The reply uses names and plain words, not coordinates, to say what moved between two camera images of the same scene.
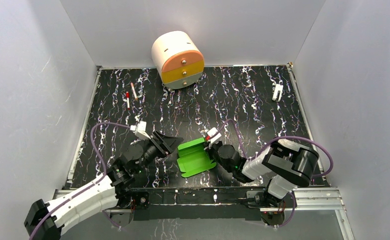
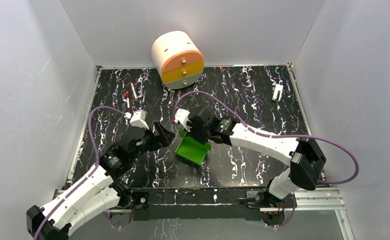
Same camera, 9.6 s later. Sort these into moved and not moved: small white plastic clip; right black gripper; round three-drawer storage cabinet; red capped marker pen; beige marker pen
Moved: right black gripper
Not moved: round three-drawer storage cabinet; small white plastic clip; beige marker pen; red capped marker pen
